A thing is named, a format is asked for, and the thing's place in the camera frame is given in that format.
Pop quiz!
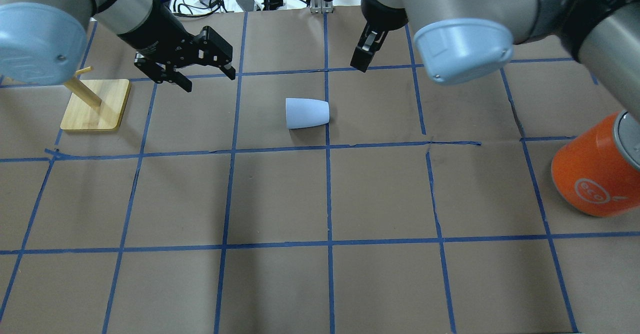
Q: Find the light blue plastic cup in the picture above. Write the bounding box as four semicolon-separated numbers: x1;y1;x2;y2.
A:
285;97;330;130

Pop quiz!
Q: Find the wooden cup rack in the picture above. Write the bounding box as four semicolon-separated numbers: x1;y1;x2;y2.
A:
60;66;131;132

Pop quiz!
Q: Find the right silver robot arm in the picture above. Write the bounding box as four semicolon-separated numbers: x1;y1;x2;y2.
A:
362;0;639;119

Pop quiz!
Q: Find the orange cylindrical bin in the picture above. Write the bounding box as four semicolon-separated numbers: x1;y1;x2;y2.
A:
551;110;640;218

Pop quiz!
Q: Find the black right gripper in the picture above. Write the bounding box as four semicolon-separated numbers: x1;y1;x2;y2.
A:
350;0;409;73

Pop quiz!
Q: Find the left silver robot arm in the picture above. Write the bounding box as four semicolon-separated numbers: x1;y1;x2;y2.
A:
0;0;236;92

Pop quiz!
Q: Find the black power adapter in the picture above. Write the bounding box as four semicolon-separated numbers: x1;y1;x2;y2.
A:
235;0;261;12

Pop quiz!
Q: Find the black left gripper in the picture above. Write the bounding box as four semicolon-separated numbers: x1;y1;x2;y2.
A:
118;4;237;93

